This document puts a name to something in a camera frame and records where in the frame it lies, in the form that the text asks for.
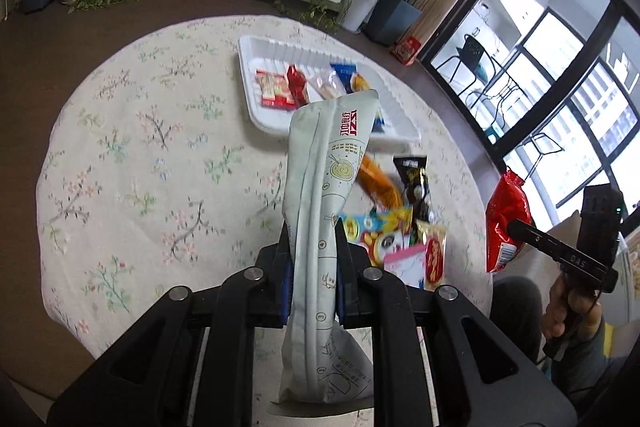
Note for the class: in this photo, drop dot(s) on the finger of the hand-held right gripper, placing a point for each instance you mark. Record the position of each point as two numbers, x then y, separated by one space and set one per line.
532 237

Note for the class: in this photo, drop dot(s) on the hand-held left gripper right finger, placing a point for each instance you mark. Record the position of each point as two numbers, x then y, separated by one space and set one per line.
340 297

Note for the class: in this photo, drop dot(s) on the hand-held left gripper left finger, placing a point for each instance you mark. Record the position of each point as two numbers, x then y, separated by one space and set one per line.
286 292

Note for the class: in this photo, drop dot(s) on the large red snack packet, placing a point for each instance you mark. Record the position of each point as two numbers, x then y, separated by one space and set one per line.
502 222

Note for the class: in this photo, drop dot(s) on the blue cartoon snack packet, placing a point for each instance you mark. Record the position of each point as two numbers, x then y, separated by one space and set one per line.
375 237

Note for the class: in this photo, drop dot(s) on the pink snack packet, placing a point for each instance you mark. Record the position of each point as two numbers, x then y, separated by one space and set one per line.
407 267

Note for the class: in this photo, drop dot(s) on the pale white-green snack packet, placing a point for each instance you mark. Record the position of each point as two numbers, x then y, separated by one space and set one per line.
320 207

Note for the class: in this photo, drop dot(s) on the orange snack packet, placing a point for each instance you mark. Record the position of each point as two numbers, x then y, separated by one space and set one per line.
380 184

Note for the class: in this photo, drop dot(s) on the black snack packet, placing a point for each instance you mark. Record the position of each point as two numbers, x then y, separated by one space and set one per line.
415 187

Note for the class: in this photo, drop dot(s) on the white plastic tray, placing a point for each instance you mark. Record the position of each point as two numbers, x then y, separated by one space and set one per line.
270 117

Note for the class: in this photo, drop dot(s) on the small red white snack packet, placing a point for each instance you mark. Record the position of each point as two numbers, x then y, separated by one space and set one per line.
272 89

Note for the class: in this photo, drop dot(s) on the clear orange-print snack packet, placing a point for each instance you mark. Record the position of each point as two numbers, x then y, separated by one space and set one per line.
325 88

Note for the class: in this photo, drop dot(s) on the blue yellow snack packet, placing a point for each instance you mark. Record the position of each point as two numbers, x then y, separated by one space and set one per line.
352 79

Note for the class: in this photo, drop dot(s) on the person's right forearm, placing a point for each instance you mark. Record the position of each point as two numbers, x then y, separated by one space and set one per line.
595 367

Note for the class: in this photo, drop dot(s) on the person's right hand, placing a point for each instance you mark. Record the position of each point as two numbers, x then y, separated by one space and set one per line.
585 314

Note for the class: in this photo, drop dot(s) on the beige sofa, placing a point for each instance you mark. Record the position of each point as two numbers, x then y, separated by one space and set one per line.
535 267

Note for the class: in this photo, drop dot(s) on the person's right leg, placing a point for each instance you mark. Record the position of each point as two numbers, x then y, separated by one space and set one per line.
515 317

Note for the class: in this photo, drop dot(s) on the black balcony chair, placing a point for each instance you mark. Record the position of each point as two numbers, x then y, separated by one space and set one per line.
542 147
472 52

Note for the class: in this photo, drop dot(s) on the green stool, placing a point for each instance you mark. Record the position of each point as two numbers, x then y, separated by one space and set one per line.
491 134

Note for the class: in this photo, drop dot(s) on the glass balcony table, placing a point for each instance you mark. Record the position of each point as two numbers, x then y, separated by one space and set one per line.
500 94

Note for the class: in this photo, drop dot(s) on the round floral tablecloth table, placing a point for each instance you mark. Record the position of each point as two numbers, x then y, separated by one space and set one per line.
150 157

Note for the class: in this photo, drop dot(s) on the red bag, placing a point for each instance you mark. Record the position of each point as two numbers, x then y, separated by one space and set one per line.
406 51

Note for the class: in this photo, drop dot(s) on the white balcony cabinets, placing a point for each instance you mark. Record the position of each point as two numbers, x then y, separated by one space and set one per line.
505 7

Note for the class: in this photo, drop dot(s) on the dark blue square planter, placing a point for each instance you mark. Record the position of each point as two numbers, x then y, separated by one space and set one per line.
392 19

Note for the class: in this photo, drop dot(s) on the tall white plant pot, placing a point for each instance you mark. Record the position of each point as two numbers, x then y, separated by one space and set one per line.
359 9

